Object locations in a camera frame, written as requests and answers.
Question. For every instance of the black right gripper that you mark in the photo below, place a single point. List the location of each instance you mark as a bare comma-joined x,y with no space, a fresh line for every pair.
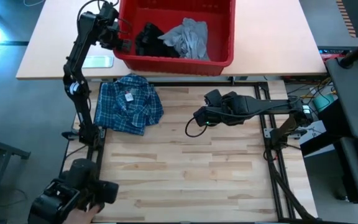
207,116

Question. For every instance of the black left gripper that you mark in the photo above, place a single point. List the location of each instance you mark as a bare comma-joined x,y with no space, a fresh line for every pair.
112,35

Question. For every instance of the blue plaid garment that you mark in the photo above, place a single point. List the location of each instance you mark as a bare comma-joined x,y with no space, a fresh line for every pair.
129,105

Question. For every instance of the blue plaid pajama pants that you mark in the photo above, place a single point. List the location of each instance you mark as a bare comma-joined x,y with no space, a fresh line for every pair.
120,128

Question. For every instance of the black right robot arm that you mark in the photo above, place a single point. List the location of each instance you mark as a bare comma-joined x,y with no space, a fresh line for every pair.
269,107

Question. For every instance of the red plastic laundry bin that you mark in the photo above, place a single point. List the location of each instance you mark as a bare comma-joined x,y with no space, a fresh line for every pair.
179,67

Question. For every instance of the black crumpled garment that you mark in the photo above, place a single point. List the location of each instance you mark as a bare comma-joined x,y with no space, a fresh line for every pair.
151,40

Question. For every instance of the grey crumpled garment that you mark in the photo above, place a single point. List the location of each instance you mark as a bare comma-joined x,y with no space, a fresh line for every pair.
188,39

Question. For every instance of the light wooden desk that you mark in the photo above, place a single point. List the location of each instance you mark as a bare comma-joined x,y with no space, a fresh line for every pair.
275,37

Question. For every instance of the small black bar-shaped object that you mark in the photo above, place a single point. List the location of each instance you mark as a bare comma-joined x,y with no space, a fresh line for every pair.
68,135

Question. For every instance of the white cardboard box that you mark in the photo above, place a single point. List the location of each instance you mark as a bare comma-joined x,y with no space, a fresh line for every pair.
317,132

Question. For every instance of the red electronic device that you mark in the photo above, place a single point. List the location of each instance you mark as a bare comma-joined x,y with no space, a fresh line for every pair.
329,56

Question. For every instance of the black side desk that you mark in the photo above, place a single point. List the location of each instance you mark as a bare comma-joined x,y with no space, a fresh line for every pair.
350,99

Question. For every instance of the person's hand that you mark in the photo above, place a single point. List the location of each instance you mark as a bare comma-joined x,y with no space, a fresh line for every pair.
82,216

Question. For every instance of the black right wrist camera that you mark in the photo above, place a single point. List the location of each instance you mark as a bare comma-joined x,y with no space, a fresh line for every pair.
213,98

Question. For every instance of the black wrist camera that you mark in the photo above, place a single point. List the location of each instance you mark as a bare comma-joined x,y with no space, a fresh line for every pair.
213,98
109,11

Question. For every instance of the black aluminium table frame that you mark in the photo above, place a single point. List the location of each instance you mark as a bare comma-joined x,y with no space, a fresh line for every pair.
197,83

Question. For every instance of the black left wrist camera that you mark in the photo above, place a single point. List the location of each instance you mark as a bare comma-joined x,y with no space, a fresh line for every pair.
109,11

